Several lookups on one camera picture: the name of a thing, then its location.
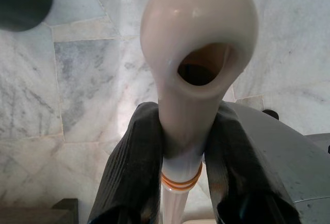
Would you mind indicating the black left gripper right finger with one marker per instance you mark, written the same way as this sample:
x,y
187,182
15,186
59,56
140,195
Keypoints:
x,y
239,172

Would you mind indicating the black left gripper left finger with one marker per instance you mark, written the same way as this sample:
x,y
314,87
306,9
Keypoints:
x,y
131,172

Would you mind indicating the orange rubber band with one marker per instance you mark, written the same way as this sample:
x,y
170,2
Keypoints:
x,y
180,182
180,188

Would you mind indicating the small black knob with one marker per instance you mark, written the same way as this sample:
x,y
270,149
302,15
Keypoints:
x,y
271,114

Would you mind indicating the dark grey round cylinder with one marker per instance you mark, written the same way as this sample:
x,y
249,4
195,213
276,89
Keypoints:
x,y
23,2

